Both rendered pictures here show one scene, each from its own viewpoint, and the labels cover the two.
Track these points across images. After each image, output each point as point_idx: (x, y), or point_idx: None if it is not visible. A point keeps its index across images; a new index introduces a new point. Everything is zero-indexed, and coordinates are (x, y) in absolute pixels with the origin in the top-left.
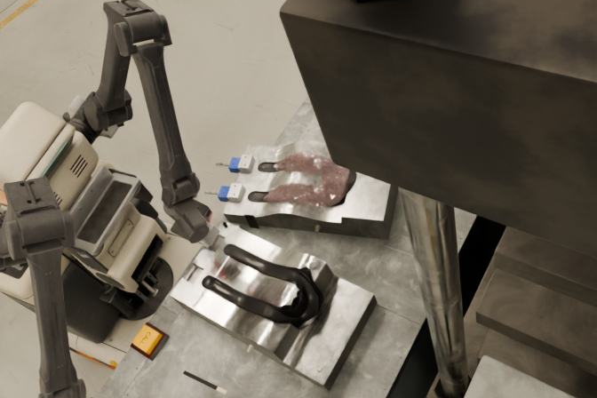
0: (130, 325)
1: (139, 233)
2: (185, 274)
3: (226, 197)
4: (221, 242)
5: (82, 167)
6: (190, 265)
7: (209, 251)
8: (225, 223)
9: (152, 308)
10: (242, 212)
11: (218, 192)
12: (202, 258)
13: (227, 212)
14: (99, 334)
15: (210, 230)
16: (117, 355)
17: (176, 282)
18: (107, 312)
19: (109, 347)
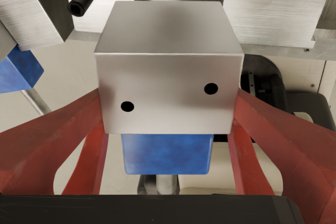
0: (288, 75)
1: (218, 178)
2: (296, 48)
3: (9, 60)
4: None
5: None
6: (260, 49)
7: (234, 4)
8: (72, 5)
9: (258, 62)
10: None
11: (23, 91)
12: (274, 15)
13: (50, 29)
14: (320, 104)
15: (145, 52)
16: (331, 69)
17: (328, 59)
18: (292, 110)
19: (322, 82)
